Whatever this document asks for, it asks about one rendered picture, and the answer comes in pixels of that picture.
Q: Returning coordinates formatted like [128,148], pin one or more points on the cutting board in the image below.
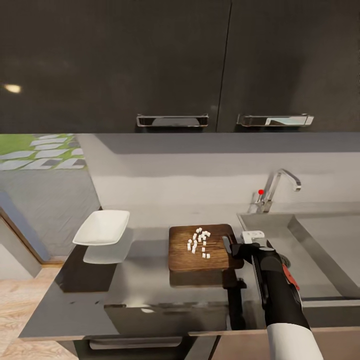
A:
[182,259]

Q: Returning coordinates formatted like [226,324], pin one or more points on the parer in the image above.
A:
[286,272]

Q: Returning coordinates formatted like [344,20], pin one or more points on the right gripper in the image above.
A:
[238,251]

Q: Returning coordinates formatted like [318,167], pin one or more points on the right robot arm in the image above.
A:
[289,334]

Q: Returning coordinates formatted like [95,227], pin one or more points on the dishwasher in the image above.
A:
[148,348]

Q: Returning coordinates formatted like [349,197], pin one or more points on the bowl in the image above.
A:
[102,228]

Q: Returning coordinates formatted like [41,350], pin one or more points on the fixed window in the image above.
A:
[46,193]

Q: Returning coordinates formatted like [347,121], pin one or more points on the cabinet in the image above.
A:
[179,66]

